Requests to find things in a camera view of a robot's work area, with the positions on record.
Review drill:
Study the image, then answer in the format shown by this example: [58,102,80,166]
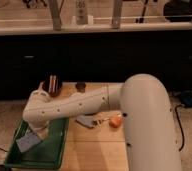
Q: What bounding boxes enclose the dark round container with sticks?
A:
[42,75,62,97]

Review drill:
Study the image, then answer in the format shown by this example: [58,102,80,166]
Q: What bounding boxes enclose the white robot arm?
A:
[23,74,182,171]

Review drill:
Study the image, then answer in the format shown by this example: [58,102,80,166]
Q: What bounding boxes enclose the small dark cup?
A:
[75,82,86,93]

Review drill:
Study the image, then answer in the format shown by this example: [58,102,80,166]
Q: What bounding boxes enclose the dark blue floor device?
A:
[179,92,192,108]

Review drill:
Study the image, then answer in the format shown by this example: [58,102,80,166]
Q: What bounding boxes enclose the orange round object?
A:
[109,116,122,128]

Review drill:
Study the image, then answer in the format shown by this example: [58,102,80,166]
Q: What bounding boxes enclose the black floor cable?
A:
[174,104,186,153]

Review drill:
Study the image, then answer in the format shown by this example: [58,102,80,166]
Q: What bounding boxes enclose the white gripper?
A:
[32,123,49,140]

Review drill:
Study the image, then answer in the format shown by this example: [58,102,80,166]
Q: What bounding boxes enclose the green plastic tray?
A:
[4,118,69,170]

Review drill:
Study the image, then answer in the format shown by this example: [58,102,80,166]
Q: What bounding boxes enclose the wooden post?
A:
[111,0,123,29]
[48,0,62,31]

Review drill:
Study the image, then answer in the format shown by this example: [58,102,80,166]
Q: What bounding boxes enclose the wooden post left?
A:
[48,0,62,31]

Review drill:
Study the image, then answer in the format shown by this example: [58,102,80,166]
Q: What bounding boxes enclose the wooden post right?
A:
[111,0,123,29]

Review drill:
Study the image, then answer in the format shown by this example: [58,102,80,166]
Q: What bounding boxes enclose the black object top right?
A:
[163,0,192,22]

